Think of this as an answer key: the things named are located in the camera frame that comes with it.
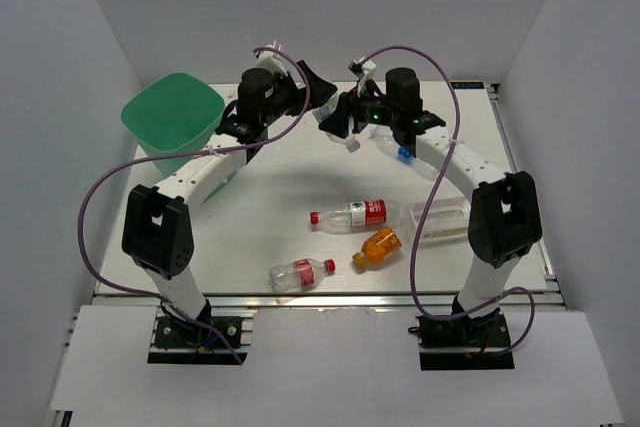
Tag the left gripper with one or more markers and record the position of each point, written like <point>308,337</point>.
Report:
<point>320,91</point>

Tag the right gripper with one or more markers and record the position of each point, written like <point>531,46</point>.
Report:
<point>337,122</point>

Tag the green blue label bottle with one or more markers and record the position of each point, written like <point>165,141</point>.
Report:
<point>337,126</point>

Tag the clear bottle blue label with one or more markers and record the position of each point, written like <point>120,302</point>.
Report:
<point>383,139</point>

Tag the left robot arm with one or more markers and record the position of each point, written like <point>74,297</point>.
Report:
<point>158,232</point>

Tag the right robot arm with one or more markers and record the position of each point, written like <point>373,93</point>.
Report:
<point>504,218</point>

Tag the green plastic bin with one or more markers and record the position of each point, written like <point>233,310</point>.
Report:
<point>174,120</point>

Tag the large red label bottle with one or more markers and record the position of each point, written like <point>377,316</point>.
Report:
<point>357,216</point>

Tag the orange juice bottle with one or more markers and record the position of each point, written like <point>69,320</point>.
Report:
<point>377,248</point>

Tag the large clear bottle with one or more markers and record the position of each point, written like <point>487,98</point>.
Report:
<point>446,218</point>

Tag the small red label bottle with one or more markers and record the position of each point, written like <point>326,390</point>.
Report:
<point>301,274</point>

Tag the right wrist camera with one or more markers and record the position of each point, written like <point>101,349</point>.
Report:
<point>364,70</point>

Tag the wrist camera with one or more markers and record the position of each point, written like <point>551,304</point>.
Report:
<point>364,70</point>
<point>271,61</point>

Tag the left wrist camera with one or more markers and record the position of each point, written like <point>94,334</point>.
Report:
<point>271,61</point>

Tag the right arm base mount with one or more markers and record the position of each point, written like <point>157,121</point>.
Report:
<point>463,344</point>

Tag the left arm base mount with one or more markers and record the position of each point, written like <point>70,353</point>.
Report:
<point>176,342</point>

